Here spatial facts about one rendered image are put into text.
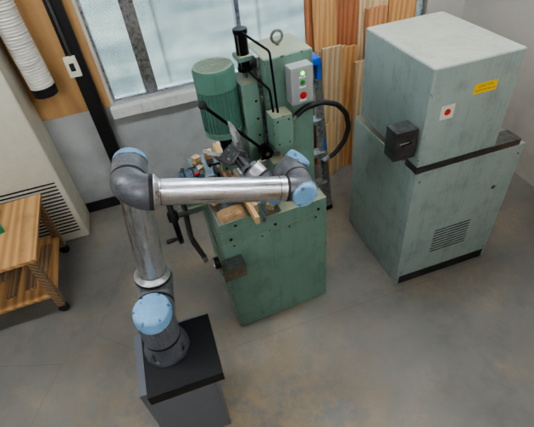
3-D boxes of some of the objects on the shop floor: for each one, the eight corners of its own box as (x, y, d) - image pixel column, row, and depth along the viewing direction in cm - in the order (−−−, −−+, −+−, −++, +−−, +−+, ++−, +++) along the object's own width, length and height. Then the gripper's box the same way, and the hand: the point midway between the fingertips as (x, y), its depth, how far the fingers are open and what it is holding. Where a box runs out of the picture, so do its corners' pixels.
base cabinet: (219, 274, 280) (197, 195, 232) (296, 246, 293) (291, 165, 245) (241, 327, 248) (221, 247, 201) (326, 292, 261) (326, 210, 213)
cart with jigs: (-8, 270, 303) (-62, 205, 260) (72, 246, 315) (32, 180, 272) (-21, 345, 256) (-91, 280, 213) (73, 313, 268) (25, 246, 225)
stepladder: (296, 207, 325) (280, 56, 255) (324, 199, 330) (316, 47, 260) (304, 218, 313) (289, 62, 243) (334, 209, 318) (327, 53, 248)
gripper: (264, 149, 151) (225, 113, 153) (230, 189, 156) (193, 154, 158) (269, 150, 159) (233, 116, 161) (237, 188, 164) (202, 154, 166)
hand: (215, 135), depth 162 cm, fingers open, 14 cm apart
